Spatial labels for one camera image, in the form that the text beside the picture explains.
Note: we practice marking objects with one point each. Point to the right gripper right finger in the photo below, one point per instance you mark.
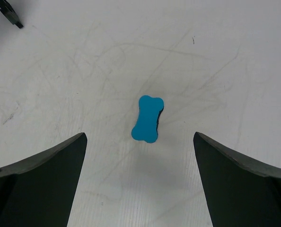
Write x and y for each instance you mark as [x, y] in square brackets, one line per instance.
[240, 191]

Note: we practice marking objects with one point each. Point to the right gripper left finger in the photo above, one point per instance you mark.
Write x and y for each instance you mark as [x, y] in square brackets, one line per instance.
[38, 191]

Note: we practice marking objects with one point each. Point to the blue whiteboard eraser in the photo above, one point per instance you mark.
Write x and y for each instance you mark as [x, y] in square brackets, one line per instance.
[146, 127]

